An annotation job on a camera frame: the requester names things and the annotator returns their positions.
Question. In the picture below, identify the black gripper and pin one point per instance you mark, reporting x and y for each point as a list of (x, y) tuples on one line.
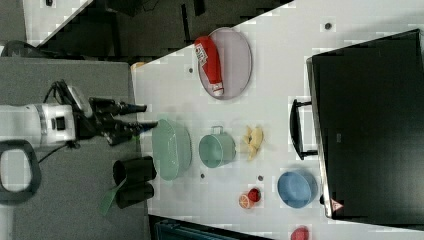
[(98, 119)]

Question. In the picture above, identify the yellow plush banana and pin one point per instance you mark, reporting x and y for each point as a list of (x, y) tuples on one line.
[(252, 141)]

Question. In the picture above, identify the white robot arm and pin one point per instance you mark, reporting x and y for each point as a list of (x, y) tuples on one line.
[(48, 125)]

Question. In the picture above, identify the black toaster oven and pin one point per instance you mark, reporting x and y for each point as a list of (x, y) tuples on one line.
[(367, 101)]

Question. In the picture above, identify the green perforated basket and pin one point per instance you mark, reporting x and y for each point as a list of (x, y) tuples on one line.
[(172, 153)]

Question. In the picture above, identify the black cylinder upper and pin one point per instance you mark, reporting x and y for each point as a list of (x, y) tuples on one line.
[(135, 170)]

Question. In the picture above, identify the black cylinder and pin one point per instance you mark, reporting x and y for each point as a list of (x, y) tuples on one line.
[(133, 194), (135, 170)]

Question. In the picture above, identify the black cylinder lower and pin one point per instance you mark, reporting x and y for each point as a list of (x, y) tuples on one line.
[(133, 194)]

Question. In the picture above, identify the green tape strip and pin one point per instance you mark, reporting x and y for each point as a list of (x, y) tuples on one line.
[(109, 197)]

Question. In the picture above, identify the green metal mug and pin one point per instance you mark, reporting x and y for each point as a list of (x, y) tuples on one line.
[(217, 148)]

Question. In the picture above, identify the red ketchup bottle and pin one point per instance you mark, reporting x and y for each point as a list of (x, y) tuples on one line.
[(208, 57)]

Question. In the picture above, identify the grey round plate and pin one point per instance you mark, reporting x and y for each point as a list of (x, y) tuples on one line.
[(236, 63)]

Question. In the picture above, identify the orange slice toy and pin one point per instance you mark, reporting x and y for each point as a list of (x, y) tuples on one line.
[(245, 202)]

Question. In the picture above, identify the red round toy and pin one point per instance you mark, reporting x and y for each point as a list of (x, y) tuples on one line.
[(254, 195)]

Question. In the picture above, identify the blue bowl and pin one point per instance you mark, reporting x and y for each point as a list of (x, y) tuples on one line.
[(297, 188)]

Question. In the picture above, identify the red toy at edge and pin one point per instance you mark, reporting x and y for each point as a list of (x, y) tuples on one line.
[(300, 233)]

